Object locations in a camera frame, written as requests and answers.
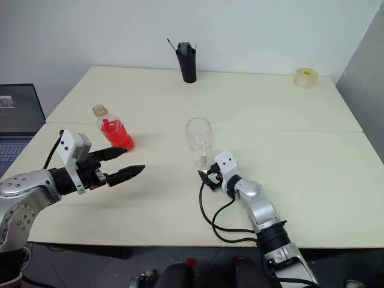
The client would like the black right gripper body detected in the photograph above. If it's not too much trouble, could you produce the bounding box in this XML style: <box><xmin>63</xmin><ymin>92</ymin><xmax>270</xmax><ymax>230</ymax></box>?
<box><xmin>209</xmin><ymin>163</ymin><xmax>223</xmax><ymax>188</ymax></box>

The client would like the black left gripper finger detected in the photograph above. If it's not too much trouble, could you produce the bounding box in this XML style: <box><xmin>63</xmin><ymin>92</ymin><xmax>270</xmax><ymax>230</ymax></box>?
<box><xmin>106</xmin><ymin>164</ymin><xmax>146</xmax><ymax>187</ymax></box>
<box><xmin>89</xmin><ymin>146</ymin><xmax>129</xmax><ymax>163</ymax></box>

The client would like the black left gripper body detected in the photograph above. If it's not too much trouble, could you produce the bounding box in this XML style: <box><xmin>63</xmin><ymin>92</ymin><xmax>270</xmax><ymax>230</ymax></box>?
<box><xmin>76</xmin><ymin>152</ymin><xmax>109</xmax><ymax>191</ymax></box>

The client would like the bottle with red liquid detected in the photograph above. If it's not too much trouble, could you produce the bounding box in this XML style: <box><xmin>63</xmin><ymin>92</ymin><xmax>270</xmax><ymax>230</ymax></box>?
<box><xmin>95</xmin><ymin>112</ymin><xmax>134</xmax><ymax>151</ymax></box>

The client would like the clear wine glass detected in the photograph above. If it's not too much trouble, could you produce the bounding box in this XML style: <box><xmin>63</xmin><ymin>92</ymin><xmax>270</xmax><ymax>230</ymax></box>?
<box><xmin>185</xmin><ymin>117</ymin><xmax>214</xmax><ymax>175</ymax></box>

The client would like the yellow bottle cap red tape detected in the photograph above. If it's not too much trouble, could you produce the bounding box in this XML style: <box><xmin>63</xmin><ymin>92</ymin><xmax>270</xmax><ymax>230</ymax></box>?
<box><xmin>92</xmin><ymin>104</ymin><xmax>109</xmax><ymax>118</ymax></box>

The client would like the dark grey laptop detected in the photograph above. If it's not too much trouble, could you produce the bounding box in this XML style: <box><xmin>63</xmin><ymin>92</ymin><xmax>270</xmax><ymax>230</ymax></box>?
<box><xmin>0</xmin><ymin>83</ymin><xmax>47</xmax><ymax>178</ymax></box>

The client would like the dark rounded shape red tip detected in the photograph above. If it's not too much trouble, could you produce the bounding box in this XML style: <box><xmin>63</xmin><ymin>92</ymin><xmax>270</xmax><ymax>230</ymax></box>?
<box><xmin>233</xmin><ymin>256</ymin><xmax>265</xmax><ymax>288</ymax></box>
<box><xmin>155</xmin><ymin>257</ymin><xmax>205</xmax><ymax>288</ymax></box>

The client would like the grey rounded object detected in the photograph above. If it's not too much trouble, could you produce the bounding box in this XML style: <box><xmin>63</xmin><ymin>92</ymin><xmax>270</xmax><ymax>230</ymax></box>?
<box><xmin>130</xmin><ymin>269</ymin><xmax>159</xmax><ymax>288</ymax></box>

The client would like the black rounded tool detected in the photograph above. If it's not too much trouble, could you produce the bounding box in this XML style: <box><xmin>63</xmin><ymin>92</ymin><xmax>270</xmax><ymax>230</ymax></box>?
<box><xmin>176</xmin><ymin>42</ymin><xmax>193</xmax><ymax>56</ymax></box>

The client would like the translucent tape roll yellow core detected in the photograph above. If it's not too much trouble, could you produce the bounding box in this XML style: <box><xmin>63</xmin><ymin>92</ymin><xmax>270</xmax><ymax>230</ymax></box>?
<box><xmin>292</xmin><ymin>68</ymin><xmax>319</xmax><ymax>90</ymax></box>

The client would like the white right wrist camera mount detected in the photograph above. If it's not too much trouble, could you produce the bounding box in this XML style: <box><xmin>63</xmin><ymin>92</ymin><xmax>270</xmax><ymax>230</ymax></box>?
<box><xmin>214</xmin><ymin>149</ymin><xmax>240</xmax><ymax>182</ymax></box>

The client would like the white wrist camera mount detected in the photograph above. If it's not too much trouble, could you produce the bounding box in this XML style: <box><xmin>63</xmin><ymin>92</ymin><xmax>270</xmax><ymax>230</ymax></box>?
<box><xmin>214</xmin><ymin>149</ymin><xmax>240</xmax><ymax>182</ymax></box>
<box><xmin>58</xmin><ymin>129</ymin><xmax>93</xmax><ymax>195</ymax></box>

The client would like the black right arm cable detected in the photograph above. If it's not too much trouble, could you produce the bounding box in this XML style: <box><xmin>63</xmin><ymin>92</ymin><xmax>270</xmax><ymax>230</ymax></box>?
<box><xmin>197</xmin><ymin>179</ymin><xmax>260</xmax><ymax>243</ymax></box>

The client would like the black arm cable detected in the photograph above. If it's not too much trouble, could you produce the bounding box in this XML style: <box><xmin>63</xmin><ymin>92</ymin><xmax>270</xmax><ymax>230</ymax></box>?
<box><xmin>43</xmin><ymin>130</ymin><xmax>66</xmax><ymax>170</ymax></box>
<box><xmin>197</xmin><ymin>179</ymin><xmax>260</xmax><ymax>243</ymax></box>

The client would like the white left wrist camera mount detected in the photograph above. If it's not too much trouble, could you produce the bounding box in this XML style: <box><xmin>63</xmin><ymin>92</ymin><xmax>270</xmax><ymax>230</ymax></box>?
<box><xmin>58</xmin><ymin>129</ymin><xmax>93</xmax><ymax>195</ymax></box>

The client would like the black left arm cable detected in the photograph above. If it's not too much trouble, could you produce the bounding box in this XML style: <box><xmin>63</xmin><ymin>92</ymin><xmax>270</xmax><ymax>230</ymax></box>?
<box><xmin>43</xmin><ymin>130</ymin><xmax>66</xmax><ymax>170</ymax></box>

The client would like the black under-table frame bar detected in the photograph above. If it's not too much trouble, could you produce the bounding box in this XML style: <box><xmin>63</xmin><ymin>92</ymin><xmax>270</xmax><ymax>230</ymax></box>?
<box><xmin>29</xmin><ymin>243</ymin><xmax>133</xmax><ymax>260</ymax></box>

